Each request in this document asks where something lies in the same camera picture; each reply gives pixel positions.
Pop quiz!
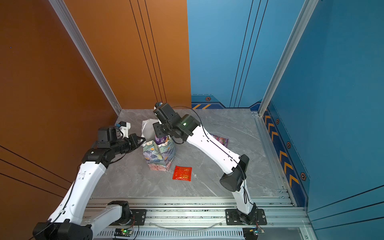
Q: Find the floral paper gift bag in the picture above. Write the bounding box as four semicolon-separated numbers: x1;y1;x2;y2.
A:
141;119;176;172

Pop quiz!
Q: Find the aluminium table edge rail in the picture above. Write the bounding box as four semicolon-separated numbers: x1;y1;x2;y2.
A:
251;111;297;207

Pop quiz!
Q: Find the purple Fox's berries candy bag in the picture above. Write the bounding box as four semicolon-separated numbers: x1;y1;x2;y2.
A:
155;136;169;145

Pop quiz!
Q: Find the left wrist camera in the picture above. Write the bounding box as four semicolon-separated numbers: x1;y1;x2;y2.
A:
116;121;131;138

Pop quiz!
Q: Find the aluminium corner post left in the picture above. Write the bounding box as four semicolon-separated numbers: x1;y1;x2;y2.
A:
49;0;122;115

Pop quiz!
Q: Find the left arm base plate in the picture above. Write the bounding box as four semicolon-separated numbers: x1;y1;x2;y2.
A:
110;209;147;227

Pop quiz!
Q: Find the aluminium corner post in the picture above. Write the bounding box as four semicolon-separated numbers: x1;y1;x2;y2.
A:
49;0;122;115
258;0;319;118

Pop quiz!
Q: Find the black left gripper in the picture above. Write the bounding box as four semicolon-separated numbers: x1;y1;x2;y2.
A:
111;134;146;157

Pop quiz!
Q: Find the right circuit board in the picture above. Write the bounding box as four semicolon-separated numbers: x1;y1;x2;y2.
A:
243;228;265;240

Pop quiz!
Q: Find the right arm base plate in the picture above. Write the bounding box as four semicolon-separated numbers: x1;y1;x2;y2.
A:
225;209;268;226

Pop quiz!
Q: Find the left green circuit board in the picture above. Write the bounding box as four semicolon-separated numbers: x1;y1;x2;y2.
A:
114;228;134;238

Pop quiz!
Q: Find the red snack packet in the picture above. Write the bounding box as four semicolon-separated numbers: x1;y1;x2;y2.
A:
173;166;192;182

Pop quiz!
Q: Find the aluminium corner post right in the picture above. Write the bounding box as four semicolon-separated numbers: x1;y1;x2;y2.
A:
258;0;319;118

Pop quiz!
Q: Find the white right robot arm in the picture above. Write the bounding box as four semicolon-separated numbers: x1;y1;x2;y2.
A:
153;102;261;225

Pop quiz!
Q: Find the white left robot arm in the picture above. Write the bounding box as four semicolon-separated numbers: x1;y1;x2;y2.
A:
32;134;146;240

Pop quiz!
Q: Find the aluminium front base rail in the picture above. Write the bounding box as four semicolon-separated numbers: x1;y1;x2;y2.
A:
80;196;313;240

